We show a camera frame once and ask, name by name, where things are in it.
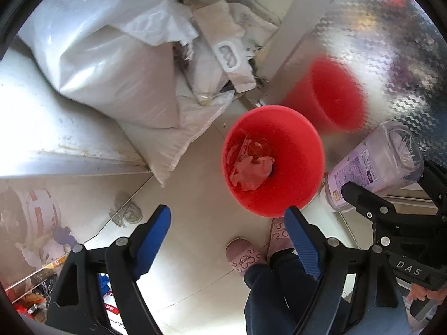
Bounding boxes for person's right hand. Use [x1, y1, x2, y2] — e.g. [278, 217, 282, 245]
[407, 284, 447, 305]

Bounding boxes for blue jeans legs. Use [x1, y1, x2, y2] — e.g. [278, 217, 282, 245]
[243, 249, 413, 335]

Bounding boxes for clear purple-label plastic bottle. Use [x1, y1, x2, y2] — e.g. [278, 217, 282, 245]
[319, 121, 424, 212]

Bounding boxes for pink left slipper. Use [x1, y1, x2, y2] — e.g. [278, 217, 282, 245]
[225, 238, 267, 276]

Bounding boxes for pink slipper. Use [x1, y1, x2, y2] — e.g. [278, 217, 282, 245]
[267, 218, 295, 261]
[225, 238, 267, 276]

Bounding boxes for large white woven sack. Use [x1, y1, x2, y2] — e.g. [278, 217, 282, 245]
[18, 0, 233, 184]

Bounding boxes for red trash bin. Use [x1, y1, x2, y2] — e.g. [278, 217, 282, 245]
[221, 105, 325, 218]

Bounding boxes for white paint bucket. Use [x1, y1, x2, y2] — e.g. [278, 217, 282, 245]
[16, 188, 61, 241]

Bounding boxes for white wet-wipes bag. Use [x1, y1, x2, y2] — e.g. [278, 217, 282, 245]
[183, 0, 279, 95]

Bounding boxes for pink right slipper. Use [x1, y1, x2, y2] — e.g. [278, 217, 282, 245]
[267, 218, 295, 261]

